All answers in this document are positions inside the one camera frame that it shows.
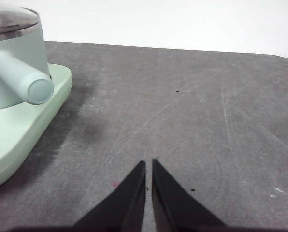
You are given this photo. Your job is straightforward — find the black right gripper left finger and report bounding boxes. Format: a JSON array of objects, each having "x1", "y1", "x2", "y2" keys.
[{"x1": 11, "y1": 159, "x2": 147, "y2": 232}]

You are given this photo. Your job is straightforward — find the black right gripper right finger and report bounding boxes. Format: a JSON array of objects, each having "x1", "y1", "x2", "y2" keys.
[{"x1": 151, "y1": 158, "x2": 288, "y2": 232}]

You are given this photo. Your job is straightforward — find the mint green breakfast machine base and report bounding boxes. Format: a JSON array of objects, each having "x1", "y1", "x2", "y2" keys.
[{"x1": 0, "y1": 63, "x2": 73, "y2": 191}]

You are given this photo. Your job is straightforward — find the mint green pot with handle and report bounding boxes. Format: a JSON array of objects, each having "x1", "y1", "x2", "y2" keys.
[{"x1": 0, "y1": 20, "x2": 55, "y2": 112}]

